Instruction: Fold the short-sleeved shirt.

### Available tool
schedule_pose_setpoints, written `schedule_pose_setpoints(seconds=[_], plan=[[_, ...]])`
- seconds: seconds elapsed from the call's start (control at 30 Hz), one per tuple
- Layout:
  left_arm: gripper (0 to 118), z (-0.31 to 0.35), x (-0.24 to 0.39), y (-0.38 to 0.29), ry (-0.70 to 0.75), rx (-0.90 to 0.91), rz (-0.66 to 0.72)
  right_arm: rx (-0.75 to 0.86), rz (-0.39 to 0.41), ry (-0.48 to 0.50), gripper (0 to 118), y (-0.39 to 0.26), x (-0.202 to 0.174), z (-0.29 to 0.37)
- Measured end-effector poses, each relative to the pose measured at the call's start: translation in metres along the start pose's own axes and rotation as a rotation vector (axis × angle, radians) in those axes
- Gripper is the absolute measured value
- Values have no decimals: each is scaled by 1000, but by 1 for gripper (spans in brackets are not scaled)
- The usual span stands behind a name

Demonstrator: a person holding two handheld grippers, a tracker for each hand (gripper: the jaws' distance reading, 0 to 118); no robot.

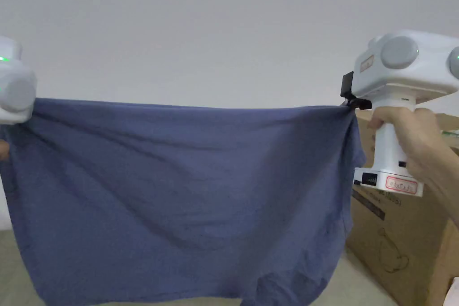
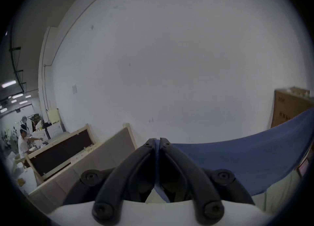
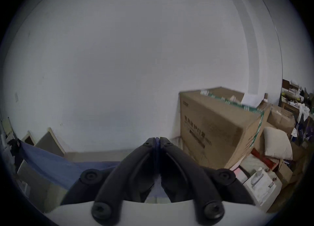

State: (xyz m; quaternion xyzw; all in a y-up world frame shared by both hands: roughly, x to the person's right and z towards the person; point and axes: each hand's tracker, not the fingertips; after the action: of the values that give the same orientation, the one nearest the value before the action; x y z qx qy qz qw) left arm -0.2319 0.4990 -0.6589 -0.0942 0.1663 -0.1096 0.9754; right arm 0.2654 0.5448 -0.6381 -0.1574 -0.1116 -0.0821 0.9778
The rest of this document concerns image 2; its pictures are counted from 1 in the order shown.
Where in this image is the dark blue shirt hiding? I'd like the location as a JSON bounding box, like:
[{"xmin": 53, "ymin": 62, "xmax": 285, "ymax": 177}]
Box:
[{"xmin": 154, "ymin": 107, "xmax": 314, "ymax": 203}]

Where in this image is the brown cardboard carton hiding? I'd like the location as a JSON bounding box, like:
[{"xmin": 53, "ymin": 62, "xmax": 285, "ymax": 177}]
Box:
[{"xmin": 270, "ymin": 86, "xmax": 312, "ymax": 129}]

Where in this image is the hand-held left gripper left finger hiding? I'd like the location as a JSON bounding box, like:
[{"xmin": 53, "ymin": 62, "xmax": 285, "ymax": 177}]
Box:
[{"xmin": 62, "ymin": 138, "xmax": 156, "ymax": 223}]

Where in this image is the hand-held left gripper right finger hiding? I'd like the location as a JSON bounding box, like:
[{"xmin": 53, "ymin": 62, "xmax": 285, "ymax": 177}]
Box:
[{"xmin": 159, "ymin": 137, "xmax": 256, "ymax": 224}]

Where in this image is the wooden framed dark panel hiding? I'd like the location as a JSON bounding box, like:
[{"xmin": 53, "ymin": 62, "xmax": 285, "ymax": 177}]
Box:
[{"xmin": 25, "ymin": 123, "xmax": 96, "ymax": 184}]

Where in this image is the white washing machine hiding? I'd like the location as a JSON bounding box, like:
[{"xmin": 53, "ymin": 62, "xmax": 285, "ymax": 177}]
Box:
[{"xmin": 45, "ymin": 123, "xmax": 66, "ymax": 140}]

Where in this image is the wooden framed grey panel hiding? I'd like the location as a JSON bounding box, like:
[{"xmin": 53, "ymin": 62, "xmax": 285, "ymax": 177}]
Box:
[{"xmin": 28, "ymin": 123, "xmax": 138, "ymax": 214}]

